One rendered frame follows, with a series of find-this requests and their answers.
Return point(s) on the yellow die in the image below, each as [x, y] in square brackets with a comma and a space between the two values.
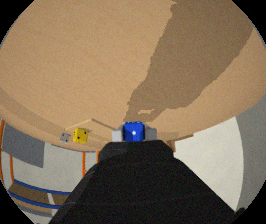
[80, 136]

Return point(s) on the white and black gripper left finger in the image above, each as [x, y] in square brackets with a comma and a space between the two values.
[119, 134]

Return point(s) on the blue die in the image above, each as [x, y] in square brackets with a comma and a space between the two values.
[133, 131]

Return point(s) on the white die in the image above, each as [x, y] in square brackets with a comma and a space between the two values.
[64, 138]

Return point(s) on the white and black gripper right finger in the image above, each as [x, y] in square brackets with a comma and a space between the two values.
[151, 133]

